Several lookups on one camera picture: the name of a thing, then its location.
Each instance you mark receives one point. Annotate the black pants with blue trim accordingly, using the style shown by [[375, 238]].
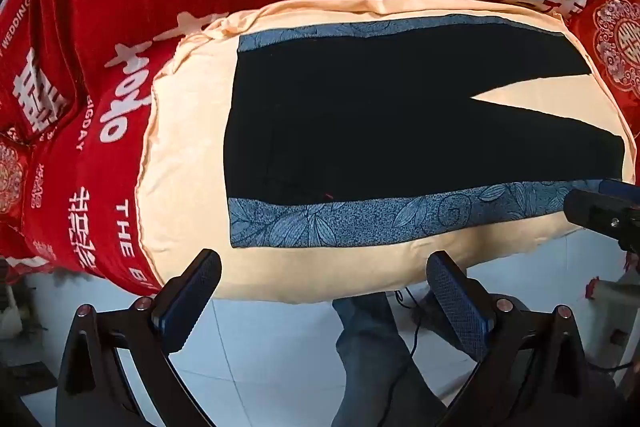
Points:
[[370, 134]]

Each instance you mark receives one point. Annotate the person's blue jeans leg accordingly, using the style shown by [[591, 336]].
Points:
[[383, 385]]

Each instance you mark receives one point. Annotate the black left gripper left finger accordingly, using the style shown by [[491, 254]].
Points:
[[93, 388]]

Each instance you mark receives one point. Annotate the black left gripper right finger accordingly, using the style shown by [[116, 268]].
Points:
[[530, 366]]

